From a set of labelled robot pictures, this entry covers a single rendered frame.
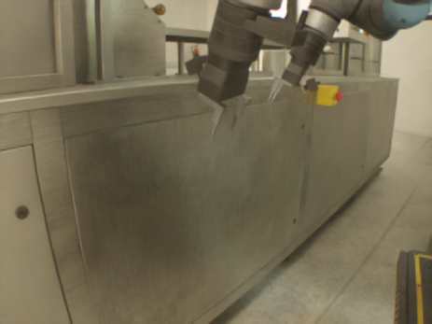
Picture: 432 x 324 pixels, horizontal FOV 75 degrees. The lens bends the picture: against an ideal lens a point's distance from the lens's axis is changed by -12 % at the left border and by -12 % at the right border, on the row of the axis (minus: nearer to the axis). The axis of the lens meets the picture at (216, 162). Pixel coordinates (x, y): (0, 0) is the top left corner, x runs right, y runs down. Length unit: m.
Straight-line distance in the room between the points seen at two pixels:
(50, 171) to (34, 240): 0.12
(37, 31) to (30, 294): 0.50
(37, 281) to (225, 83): 0.44
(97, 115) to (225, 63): 0.24
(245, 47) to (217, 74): 0.05
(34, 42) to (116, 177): 0.33
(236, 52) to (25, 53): 0.44
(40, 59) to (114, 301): 0.52
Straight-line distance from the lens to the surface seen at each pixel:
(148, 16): 0.95
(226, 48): 0.43
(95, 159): 0.57
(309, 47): 0.80
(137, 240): 0.68
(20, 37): 0.71
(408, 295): 0.89
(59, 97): 0.52
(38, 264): 0.59
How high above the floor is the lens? 0.83
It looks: 17 degrees down
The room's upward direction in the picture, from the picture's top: straight up
